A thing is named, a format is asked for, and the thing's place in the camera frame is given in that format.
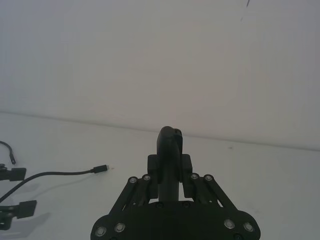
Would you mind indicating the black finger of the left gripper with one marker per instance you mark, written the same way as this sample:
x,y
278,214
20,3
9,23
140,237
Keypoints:
x,y
17,173
26,208

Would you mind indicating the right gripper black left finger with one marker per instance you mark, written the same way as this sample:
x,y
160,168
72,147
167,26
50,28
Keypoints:
x,y
153,170

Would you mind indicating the white table cloth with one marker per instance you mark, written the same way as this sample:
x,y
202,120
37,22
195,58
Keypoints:
x,y
250,180

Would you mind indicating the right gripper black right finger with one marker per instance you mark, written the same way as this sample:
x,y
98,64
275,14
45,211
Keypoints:
x,y
187,170

